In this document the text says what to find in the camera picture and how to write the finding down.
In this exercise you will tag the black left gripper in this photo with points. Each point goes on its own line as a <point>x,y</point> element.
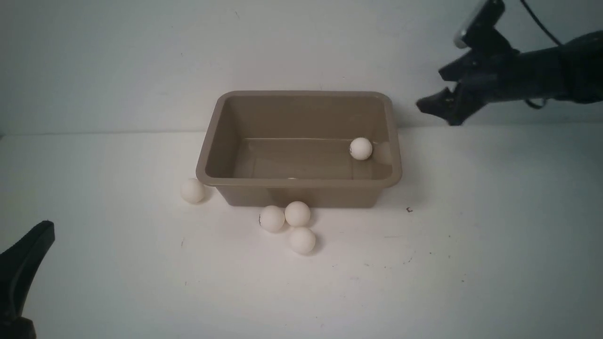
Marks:
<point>18,267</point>

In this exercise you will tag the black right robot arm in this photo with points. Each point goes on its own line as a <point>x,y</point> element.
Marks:
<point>570,72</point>

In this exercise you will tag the tan plastic bin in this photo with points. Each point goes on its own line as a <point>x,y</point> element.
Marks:
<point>274,147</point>

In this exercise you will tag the white ping-pong ball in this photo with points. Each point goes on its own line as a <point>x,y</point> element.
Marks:
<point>302,240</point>
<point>297,214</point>

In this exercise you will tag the white ball with black mark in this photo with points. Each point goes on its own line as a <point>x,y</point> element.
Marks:
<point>271,219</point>

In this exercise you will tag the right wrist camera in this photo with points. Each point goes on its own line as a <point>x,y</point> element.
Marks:
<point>479,34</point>

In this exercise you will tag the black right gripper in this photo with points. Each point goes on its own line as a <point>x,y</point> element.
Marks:
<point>480,80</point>

